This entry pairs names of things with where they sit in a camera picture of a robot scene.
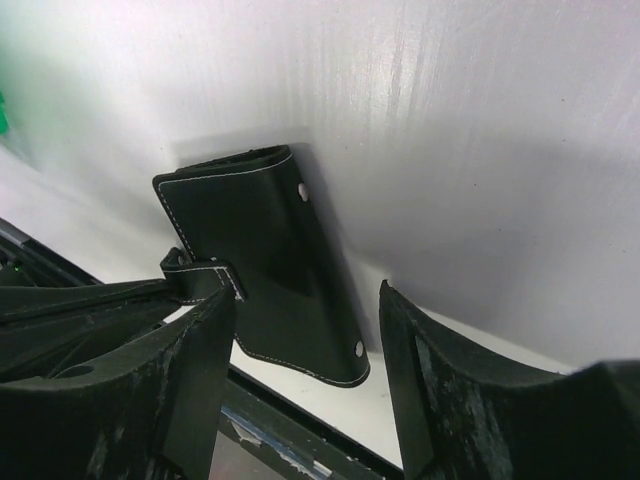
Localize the green plastic bin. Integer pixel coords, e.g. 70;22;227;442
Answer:
0;93;10;135

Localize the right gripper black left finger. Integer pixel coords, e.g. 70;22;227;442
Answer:
1;288;236;479

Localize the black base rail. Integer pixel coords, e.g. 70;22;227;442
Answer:
1;222;401;479

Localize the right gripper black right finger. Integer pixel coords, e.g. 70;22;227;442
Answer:
379;284;639;479

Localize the black leather card holder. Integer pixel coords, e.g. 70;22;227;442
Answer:
152;145;370;388

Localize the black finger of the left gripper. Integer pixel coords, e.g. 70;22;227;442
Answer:
1;280;173;380

